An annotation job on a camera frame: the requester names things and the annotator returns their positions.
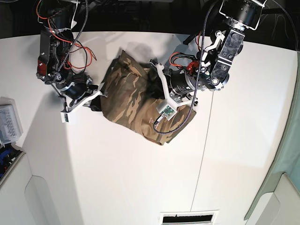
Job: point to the white slotted table vent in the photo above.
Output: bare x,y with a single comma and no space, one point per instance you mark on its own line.
188,218

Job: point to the grey tray with blue items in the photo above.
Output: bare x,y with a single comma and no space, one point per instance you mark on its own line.
10,155

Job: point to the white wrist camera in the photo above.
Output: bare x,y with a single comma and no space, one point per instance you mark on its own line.
166,110
68,117

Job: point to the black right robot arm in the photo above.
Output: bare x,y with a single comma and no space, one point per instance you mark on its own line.
63,60

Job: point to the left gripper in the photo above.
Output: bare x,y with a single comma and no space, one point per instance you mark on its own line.
176,87

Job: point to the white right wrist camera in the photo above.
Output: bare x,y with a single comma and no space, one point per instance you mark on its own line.
68,117

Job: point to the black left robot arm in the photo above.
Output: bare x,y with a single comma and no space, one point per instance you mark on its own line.
209,69

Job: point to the clear plastic screw box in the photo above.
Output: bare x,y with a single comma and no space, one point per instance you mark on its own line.
10,125

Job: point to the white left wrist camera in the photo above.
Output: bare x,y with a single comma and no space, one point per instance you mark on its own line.
166,110

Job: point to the camouflage t-shirt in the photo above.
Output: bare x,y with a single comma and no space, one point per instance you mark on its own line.
128,103

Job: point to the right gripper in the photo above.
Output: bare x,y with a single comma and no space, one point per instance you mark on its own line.
78,93

